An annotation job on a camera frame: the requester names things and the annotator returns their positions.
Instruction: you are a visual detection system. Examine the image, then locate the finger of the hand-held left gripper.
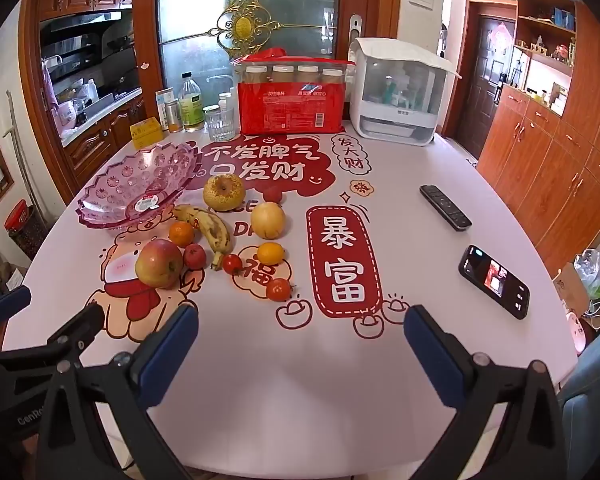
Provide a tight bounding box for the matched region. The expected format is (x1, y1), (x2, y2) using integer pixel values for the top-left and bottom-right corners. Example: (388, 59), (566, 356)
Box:
(42, 302), (106, 362)
(0, 285), (32, 328)

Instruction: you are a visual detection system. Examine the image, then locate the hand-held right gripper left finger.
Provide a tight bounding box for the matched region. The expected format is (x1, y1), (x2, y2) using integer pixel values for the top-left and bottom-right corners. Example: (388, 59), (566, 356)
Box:
(35, 304), (201, 480)

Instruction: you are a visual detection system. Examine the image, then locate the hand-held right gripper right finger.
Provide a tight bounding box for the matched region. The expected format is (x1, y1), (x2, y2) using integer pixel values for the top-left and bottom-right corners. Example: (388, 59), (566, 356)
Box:
(403, 304), (568, 480)

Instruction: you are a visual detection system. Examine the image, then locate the red apple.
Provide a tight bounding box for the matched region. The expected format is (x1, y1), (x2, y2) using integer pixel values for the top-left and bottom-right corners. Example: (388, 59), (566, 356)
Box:
(134, 239), (184, 289)

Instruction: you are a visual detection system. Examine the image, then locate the orange tangerine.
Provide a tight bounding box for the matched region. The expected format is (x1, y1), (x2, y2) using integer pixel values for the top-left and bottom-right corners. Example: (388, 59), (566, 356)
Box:
(168, 221), (196, 248)

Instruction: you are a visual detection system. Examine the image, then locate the small yellow-orange orange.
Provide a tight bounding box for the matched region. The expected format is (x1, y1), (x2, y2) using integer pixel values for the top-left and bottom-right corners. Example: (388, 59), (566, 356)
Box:
(256, 242), (286, 266)

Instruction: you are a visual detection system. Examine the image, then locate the pink plastic fruit bowl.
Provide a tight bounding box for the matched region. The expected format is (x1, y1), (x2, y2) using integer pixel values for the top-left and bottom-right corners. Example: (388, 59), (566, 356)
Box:
(76, 141), (203, 233)

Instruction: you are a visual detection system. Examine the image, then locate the smooth yellow pear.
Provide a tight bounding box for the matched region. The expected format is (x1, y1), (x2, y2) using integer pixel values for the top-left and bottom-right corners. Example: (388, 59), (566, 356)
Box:
(250, 201), (286, 240)

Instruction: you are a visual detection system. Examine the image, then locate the red-lidded container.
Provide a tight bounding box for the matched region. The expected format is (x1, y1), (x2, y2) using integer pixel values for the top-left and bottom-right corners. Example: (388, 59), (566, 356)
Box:
(4, 199), (48, 261)

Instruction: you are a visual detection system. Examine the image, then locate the black smartphone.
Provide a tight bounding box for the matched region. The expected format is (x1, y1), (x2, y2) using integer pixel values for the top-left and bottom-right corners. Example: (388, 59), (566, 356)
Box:
(458, 244), (531, 320)

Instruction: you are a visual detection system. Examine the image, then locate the printed white tablecloth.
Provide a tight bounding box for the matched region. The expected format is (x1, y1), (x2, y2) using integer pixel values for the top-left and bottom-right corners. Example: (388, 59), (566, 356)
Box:
(2, 120), (581, 480)

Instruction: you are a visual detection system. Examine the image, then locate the spotted yellow banana bunch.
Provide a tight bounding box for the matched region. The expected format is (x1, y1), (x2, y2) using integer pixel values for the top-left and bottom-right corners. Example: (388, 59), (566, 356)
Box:
(173, 204), (231, 270)

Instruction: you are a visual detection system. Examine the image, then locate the white mop pole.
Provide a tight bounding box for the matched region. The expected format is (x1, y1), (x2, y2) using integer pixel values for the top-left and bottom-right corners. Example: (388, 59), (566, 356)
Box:
(7, 110), (36, 211)

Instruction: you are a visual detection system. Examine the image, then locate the black remote control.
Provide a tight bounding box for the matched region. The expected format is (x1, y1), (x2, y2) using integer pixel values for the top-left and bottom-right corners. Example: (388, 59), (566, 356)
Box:
(419, 184), (473, 232)

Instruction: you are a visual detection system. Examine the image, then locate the cardboard box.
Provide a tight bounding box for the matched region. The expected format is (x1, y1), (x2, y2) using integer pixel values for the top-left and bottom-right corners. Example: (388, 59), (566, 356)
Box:
(552, 262), (591, 311)

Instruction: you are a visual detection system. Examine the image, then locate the blue chair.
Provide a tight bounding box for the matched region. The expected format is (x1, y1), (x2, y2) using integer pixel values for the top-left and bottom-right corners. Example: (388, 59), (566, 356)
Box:
(557, 320), (600, 480)

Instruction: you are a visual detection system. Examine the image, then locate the spotted yellow pear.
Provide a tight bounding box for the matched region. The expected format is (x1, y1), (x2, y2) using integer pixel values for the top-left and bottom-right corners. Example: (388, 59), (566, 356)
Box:
(202, 173), (246, 212)

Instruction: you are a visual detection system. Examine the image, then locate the wooden kitchen base cabinet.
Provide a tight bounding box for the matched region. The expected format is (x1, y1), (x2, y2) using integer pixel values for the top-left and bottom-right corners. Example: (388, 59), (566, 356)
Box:
(60, 95), (148, 186)

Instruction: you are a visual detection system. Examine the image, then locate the clear plastic bag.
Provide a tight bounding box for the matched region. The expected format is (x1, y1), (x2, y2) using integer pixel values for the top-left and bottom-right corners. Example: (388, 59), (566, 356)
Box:
(574, 249), (600, 301)

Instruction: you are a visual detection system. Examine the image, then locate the yellow box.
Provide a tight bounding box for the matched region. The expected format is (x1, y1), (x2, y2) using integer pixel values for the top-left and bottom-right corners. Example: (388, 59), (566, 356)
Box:
(130, 117), (163, 143)

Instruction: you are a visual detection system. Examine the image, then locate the small amber bottle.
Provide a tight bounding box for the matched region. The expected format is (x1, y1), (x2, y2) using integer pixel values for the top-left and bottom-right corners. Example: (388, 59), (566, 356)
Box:
(164, 100), (182, 133)

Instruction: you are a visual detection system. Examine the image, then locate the white carton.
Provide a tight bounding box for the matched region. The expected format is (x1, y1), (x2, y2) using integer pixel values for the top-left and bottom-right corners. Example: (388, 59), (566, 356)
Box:
(155, 88), (177, 131)

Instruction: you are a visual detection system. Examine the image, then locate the clear drinking glass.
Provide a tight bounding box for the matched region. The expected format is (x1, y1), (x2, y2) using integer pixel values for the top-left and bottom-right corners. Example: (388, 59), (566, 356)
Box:
(204, 105), (237, 142)

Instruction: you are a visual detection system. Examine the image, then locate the wooden storage cabinet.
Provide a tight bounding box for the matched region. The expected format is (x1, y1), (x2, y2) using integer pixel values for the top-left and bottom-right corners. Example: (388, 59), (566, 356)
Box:
(475, 0), (600, 281)

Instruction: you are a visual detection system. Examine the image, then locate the clear bottle with green label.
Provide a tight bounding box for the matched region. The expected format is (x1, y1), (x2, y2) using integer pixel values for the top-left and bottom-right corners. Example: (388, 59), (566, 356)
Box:
(178, 72), (205, 133)

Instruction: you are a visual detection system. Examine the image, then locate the red paper cup package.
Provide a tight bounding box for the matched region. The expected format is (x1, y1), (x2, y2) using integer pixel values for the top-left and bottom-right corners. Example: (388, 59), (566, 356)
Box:
(237, 81), (343, 136)

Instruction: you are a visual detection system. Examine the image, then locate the dark entrance door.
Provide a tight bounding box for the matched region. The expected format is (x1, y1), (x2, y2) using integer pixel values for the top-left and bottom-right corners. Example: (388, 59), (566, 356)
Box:
(457, 0), (518, 161)

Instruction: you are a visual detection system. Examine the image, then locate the white countertop sterilizer appliance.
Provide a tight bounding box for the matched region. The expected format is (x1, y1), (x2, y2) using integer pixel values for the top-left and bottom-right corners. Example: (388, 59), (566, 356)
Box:
(348, 37), (462, 147)

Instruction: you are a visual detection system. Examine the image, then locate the clear bag with red trim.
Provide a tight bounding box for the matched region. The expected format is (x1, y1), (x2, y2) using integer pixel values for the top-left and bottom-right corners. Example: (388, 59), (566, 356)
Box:
(230, 47), (357, 91)

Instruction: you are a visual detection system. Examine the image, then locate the gold door ornament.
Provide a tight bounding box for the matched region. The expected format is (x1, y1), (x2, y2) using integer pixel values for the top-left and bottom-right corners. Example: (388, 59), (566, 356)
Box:
(215, 0), (281, 56)

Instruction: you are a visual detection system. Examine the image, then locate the frosted glass door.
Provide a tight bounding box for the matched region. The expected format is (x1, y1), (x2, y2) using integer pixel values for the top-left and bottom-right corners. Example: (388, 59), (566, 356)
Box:
(157, 0), (343, 126)

